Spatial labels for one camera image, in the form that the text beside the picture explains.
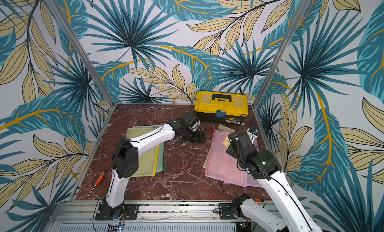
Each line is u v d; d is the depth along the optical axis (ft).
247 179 2.75
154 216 2.41
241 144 1.54
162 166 2.88
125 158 1.66
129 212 2.40
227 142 2.31
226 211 2.40
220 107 3.22
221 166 2.95
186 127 2.30
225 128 3.50
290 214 1.24
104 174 2.74
